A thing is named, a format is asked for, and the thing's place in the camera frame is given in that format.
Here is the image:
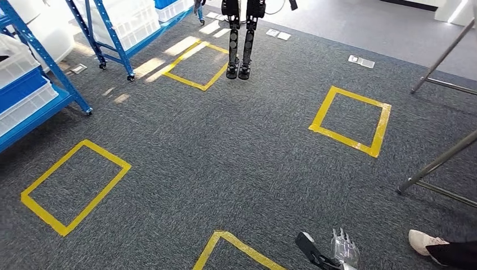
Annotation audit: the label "stainless steel workbench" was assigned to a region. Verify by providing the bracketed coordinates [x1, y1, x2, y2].
[395, 128, 477, 209]

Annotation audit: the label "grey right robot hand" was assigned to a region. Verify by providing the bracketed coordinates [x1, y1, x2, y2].
[330, 228, 361, 270]

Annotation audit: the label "silver double floor socket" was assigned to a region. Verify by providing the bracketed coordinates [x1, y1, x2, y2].
[347, 55, 376, 70]

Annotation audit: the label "person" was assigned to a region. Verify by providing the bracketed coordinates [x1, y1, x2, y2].
[408, 229, 477, 270]

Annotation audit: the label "blue steel shelf rack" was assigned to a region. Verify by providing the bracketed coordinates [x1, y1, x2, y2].
[65, 0, 206, 82]
[0, 0, 94, 154]

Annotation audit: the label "stainless steel table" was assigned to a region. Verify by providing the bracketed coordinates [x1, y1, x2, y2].
[409, 17, 477, 96]

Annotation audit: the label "black humanoid robot legs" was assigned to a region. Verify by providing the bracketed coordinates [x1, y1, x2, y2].
[220, 0, 268, 81]

